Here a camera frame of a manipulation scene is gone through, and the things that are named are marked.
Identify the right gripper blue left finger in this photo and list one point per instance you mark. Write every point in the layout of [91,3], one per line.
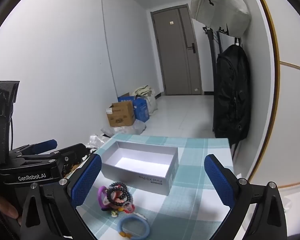
[73,194]

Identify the brown cardboard box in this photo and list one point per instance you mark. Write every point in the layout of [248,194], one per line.
[121,114]

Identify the person's left hand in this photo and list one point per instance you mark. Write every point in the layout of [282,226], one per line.
[9,210]

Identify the blue cardboard box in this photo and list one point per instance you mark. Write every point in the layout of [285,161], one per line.
[140,106]

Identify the clear red hair clip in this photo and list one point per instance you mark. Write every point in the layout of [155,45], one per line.
[122,201]

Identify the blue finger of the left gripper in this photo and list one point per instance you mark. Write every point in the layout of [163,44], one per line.
[43,147]

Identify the black coat rack stand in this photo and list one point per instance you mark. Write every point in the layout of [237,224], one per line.
[216,47]

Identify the white nike bag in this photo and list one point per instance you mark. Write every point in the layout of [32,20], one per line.
[232,17]

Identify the grey open cardboard box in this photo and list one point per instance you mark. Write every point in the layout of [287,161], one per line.
[150,168]

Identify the grey plastic parcel bag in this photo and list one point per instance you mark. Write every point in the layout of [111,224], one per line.
[136,129]

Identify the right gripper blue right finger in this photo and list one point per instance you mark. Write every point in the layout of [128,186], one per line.
[234,193]

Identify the grey-brown door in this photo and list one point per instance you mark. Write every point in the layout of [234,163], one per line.
[177,51]

